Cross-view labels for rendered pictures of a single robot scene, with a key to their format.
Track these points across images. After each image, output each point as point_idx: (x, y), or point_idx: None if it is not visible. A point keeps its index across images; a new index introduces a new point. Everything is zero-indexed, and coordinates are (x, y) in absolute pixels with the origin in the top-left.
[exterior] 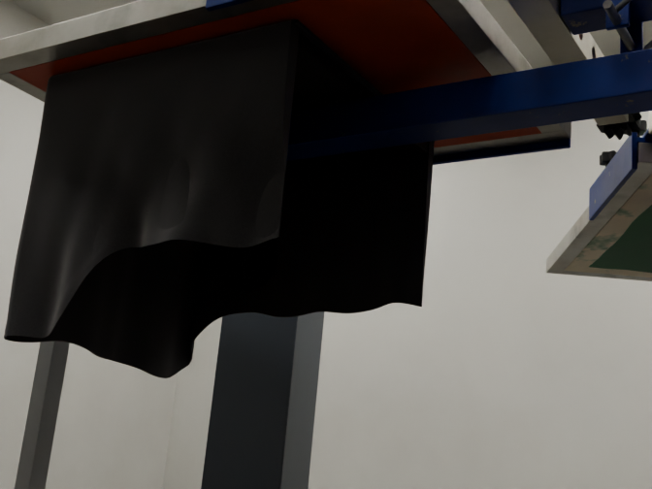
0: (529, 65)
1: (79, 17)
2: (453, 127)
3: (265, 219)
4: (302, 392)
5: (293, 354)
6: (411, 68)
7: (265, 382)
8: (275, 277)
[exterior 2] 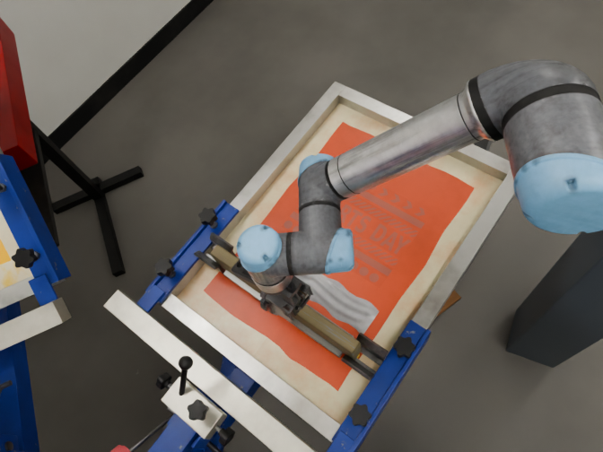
0: (266, 390)
1: (287, 136)
2: None
3: None
4: (575, 319)
5: (555, 302)
6: (268, 315)
7: (552, 291)
8: None
